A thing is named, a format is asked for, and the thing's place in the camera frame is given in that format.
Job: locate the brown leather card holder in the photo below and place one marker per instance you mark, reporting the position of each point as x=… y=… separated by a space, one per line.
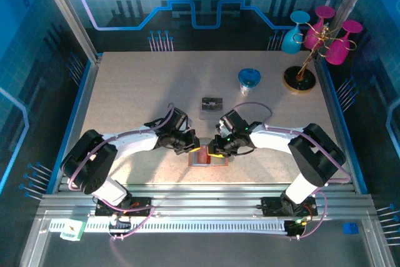
x=220 y=163

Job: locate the red credit card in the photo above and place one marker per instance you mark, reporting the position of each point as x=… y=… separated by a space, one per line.
x=203 y=156

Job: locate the clear plastic card stand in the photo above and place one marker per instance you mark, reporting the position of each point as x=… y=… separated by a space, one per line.
x=211 y=116

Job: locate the black credit card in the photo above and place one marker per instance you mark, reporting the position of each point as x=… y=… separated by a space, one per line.
x=212 y=107

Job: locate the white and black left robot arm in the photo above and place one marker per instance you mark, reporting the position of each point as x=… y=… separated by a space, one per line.
x=134 y=142

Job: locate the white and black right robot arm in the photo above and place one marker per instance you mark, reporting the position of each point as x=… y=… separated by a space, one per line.
x=275 y=137

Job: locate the aluminium front beam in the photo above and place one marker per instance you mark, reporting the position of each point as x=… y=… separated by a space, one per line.
x=203 y=204

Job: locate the white cup with blue lid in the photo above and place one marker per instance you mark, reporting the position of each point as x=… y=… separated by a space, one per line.
x=249 y=76

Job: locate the black connector board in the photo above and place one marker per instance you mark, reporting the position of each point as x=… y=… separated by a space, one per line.
x=123 y=225
x=292 y=228

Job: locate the blue wine glass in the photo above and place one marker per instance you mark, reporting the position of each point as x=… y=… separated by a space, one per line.
x=290 y=43

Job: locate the magenta wine glass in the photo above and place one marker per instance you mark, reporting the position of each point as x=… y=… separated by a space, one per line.
x=337 y=52
x=312 y=38

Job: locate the green and white small box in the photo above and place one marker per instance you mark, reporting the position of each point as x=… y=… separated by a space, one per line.
x=72 y=229

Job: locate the small blue block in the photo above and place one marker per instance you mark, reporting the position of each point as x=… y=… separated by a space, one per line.
x=350 y=229

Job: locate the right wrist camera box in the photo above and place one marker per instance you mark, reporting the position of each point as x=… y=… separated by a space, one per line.
x=222 y=129

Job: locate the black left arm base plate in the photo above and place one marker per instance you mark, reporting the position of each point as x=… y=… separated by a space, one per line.
x=143 y=206

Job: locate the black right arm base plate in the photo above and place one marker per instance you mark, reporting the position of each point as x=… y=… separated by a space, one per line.
x=272 y=207

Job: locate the blue-edged aluminium side rail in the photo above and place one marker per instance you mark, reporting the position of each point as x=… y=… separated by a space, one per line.
x=86 y=92
x=329 y=92

